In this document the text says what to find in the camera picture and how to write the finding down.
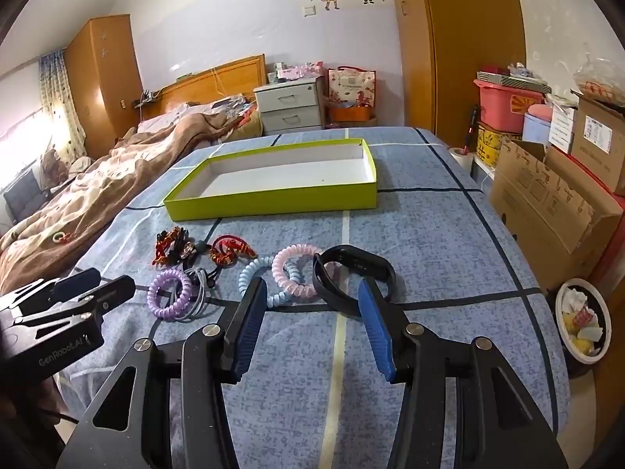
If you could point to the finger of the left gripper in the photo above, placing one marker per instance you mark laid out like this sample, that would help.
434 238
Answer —
73 286
103 299

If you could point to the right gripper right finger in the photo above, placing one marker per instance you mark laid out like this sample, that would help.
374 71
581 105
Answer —
385 326

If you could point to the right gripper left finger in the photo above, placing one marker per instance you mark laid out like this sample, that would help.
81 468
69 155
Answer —
242 332

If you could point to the black smart band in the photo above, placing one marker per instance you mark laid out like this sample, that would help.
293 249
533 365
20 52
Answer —
355 260

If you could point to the red gold knot ornament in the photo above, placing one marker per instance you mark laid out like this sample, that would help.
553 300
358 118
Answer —
173 247

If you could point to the brown blanket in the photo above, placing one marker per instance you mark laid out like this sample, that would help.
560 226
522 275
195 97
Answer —
51 240

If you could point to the blue plaid table cloth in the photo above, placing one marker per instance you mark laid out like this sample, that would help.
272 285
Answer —
313 397

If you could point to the green shallow cardboard box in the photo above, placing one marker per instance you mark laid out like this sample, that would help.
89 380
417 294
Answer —
319 176

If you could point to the floral window curtain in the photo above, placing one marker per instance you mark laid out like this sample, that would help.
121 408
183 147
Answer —
67 135

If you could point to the white trash bin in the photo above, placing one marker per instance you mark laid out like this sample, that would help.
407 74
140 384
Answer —
583 321

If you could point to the yellow patterned tin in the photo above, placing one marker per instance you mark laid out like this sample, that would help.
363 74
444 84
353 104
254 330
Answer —
489 143

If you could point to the open brown cardboard box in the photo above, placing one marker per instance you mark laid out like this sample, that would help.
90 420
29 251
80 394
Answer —
561 218

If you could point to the white drawer nightstand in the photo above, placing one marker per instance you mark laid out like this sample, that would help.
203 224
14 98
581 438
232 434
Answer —
291 106

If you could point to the red patterned gift bag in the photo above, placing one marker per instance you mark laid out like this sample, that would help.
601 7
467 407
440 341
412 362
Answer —
351 97

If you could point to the tall wooden corner cabinet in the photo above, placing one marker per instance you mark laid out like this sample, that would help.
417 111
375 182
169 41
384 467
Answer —
104 81

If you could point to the wooden bed headboard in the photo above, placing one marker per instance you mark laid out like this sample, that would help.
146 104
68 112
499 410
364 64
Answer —
237 77

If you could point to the pink plastic storage bin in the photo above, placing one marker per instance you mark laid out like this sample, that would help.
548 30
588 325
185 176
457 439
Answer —
503 108

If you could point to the light blue round container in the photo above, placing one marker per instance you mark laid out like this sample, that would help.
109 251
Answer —
537 124

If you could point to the labelled cardboard box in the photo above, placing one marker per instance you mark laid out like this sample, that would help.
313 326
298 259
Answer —
599 141

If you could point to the large wooden wardrobe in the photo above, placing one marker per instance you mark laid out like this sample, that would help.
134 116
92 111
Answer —
444 43

